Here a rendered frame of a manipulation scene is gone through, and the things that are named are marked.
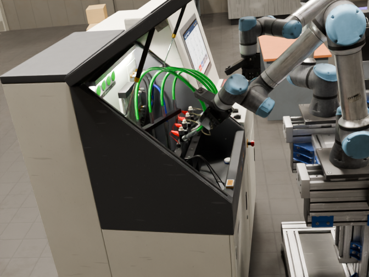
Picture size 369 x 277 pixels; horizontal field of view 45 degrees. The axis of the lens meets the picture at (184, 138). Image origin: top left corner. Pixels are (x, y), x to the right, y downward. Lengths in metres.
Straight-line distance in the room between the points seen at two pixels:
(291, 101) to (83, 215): 3.11
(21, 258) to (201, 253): 1.70
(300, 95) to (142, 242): 3.04
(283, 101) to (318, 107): 2.41
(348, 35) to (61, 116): 1.07
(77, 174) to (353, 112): 1.09
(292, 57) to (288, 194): 2.00
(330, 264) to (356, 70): 1.35
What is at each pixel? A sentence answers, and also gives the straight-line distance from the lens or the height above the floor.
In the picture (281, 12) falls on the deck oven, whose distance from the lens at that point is 9.14.
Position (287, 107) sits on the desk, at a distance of 4.70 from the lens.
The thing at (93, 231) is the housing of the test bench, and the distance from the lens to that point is 2.04.
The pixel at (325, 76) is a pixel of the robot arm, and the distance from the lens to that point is 2.21.
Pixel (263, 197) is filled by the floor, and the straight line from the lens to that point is 3.50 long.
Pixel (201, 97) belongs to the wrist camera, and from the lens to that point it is 1.74.
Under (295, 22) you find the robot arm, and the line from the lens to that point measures 1.93.
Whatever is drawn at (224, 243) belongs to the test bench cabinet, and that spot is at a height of 0.74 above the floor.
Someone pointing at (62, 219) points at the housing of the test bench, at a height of 0.83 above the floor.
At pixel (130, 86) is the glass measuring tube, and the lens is 2.12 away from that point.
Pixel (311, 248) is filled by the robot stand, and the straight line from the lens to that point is 2.73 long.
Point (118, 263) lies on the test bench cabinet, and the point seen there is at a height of 0.60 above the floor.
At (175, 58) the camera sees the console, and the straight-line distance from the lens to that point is 2.30.
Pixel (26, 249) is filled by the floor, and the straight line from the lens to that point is 3.42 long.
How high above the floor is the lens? 1.96
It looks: 26 degrees down
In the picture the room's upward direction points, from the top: 6 degrees counter-clockwise
